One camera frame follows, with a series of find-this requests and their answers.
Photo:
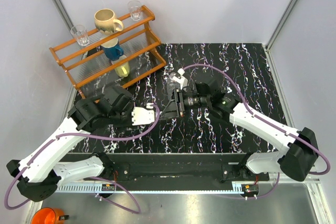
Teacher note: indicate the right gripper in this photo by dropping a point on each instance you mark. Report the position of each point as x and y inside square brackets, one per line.
[176, 107]

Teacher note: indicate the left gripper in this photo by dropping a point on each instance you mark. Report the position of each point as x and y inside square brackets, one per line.
[126, 125]

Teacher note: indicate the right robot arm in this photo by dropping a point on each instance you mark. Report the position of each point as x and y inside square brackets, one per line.
[296, 150]

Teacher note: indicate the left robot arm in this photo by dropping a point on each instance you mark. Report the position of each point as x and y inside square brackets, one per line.
[40, 174]

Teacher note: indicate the clear plastic bottle far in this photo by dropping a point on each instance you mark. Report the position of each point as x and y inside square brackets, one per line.
[171, 84]

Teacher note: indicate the yellow ceramic mug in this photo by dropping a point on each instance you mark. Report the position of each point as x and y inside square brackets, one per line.
[122, 70]

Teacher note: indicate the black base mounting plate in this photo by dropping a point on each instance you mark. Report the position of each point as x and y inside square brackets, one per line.
[219, 167]

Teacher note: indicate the orange wooden shelf rack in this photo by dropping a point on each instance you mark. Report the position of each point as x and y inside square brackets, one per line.
[91, 72]

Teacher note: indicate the blue ceramic mug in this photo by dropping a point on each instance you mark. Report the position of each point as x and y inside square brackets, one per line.
[112, 49]

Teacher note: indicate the clear drinking glass left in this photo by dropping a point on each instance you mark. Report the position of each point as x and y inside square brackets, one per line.
[80, 34]

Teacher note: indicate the clear drinking glass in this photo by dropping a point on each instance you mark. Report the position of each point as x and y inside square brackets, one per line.
[80, 34]
[134, 8]

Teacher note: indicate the beige ceramic mug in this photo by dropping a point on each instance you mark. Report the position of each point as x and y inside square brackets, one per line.
[107, 23]

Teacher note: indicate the clear drinking glass right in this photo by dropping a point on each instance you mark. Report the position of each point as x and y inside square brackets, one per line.
[134, 8]

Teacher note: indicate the orange cup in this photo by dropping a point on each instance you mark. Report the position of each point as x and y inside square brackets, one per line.
[49, 216]

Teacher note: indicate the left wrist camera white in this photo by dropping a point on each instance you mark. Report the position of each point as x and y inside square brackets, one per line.
[143, 116]

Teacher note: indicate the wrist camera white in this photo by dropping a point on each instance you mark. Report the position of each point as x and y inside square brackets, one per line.
[143, 116]
[180, 79]

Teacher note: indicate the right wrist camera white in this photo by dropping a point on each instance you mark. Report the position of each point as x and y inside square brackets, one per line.
[180, 79]

